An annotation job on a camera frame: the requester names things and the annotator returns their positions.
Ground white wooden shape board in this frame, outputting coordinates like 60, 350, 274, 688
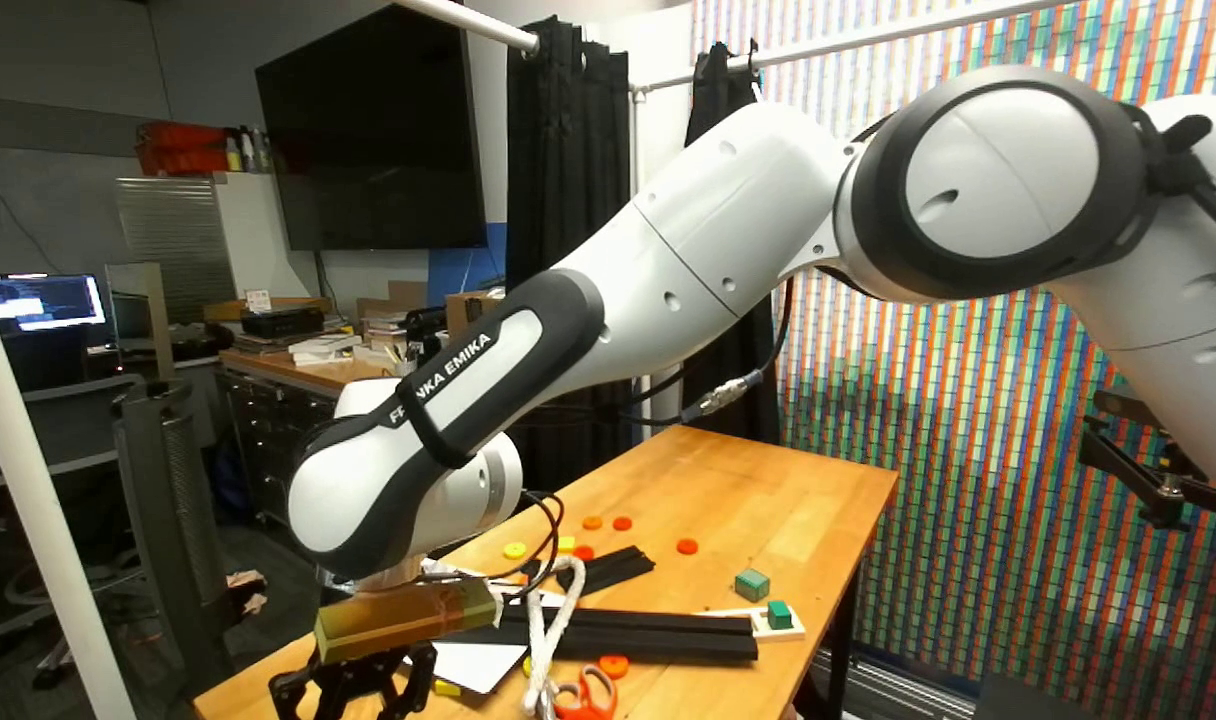
731, 601, 805, 640

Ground white paper sheet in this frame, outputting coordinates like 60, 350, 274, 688
435, 640, 525, 695

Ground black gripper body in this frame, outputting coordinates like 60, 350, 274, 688
269, 642, 435, 720

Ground orange handled scissors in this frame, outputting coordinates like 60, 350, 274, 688
552, 668, 622, 720

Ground computer monitor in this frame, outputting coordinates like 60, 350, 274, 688
0, 270, 114, 348

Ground green cube on board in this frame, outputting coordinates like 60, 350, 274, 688
764, 601, 792, 629

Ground green cube loose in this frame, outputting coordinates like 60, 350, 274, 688
731, 566, 774, 601

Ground wall mounted black monitor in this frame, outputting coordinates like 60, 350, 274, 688
257, 4, 486, 253

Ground black curtain right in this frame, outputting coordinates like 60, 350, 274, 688
686, 45, 782, 440

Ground black curtain left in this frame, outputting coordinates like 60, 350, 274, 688
509, 17, 634, 492

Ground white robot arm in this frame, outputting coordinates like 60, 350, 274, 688
288, 66, 1216, 579

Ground red toolbox on shelf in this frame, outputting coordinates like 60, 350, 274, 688
138, 125, 230, 174

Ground white pole foreground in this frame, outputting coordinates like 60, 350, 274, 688
0, 342, 138, 720

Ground black curtain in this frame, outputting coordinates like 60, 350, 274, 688
509, 17, 634, 492
686, 45, 782, 440

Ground long black bar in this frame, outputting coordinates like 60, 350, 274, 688
558, 607, 762, 668

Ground cardboard box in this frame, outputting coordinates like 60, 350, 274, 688
445, 288, 506, 338

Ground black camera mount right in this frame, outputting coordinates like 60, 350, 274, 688
1079, 391, 1216, 531

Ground office chair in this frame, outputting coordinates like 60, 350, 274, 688
114, 386, 233, 688

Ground small black block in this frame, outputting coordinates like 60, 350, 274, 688
584, 549, 651, 593

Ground wooden workbench with drawers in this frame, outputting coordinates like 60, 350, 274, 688
222, 350, 385, 524

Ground white rope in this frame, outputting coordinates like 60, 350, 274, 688
515, 552, 587, 720

